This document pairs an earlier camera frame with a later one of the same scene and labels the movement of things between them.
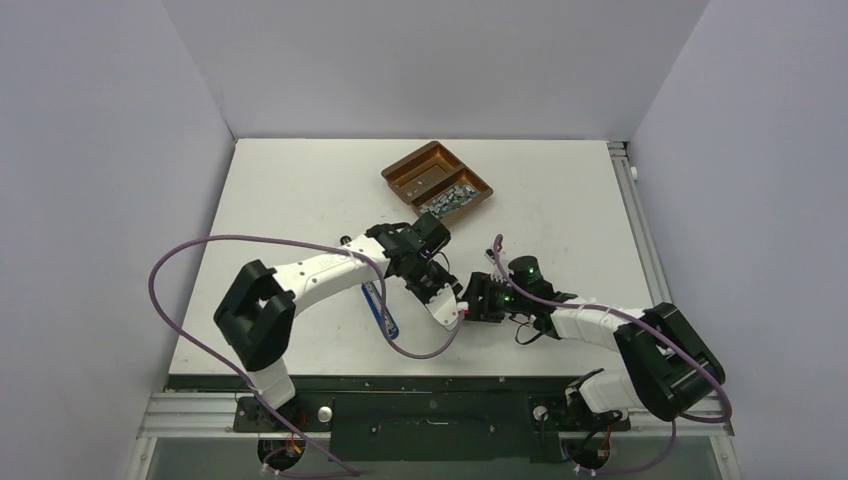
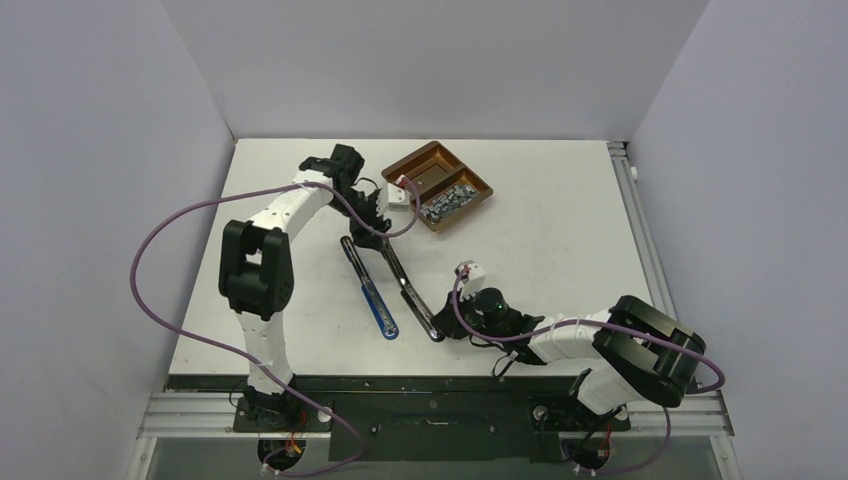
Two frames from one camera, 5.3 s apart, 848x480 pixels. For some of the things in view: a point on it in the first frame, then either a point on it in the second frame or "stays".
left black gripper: (443, 279) -> (365, 237)
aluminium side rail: (639, 226) stays
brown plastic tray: (436, 181) stays
